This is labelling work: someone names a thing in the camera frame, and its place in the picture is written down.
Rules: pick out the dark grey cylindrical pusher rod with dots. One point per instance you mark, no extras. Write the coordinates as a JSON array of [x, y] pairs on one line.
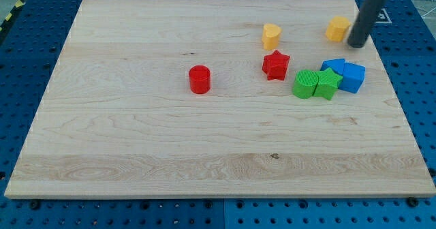
[[366, 18]]

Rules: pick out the yellow hexagon block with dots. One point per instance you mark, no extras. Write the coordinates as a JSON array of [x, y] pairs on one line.
[[337, 28]]

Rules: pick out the blue triangle block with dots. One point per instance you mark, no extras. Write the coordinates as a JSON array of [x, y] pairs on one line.
[[337, 65]]

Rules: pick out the blue cube block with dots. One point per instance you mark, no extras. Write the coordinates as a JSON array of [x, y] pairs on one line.
[[353, 77]]

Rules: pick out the green star block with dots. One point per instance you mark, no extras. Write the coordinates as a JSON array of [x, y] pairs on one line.
[[328, 83]]

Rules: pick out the yellow heart block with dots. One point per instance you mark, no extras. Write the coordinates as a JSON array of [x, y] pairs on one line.
[[271, 34]]

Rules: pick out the green cylinder block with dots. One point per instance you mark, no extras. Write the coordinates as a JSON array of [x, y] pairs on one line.
[[305, 83]]

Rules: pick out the red star block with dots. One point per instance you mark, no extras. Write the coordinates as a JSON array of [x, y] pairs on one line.
[[275, 65]]

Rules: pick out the red cylinder block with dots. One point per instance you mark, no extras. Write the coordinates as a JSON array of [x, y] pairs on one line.
[[199, 79]]

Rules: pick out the light wooden board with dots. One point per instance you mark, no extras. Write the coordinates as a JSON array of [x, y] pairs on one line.
[[118, 119]]

